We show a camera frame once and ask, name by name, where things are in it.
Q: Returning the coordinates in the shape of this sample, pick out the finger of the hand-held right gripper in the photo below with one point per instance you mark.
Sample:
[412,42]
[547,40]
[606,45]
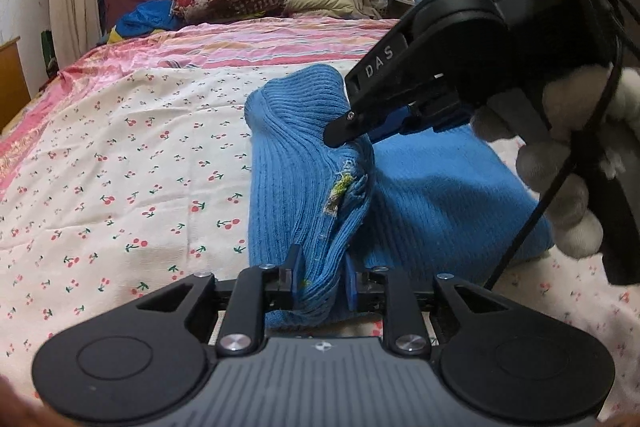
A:
[395,125]
[380,62]

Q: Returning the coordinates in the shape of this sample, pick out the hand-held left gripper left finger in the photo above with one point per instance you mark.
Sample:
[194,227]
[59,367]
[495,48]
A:
[298,274]

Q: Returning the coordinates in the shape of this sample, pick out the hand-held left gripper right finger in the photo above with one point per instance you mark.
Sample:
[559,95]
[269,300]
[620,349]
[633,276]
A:
[351,282]

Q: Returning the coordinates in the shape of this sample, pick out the blue knit sweater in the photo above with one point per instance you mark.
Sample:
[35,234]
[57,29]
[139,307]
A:
[290,157]

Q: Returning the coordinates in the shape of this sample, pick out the person's right hand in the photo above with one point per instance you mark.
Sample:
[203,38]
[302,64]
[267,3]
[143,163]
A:
[560,147]

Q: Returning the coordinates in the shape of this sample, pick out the pale yellow pillow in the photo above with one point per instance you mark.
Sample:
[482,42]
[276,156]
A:
[320,2]

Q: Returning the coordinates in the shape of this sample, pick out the dark plaid pillow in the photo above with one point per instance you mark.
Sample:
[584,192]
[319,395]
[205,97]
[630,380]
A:
[250,4]

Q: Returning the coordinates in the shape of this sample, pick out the cherry print bed sheet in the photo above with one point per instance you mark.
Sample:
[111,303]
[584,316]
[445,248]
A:
[125,147]

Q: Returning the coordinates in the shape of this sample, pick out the blue and yellow cloth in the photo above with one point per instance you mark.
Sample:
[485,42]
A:
[145,19]

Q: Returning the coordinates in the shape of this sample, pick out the wooden cabinet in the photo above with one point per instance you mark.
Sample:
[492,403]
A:
[12,82]

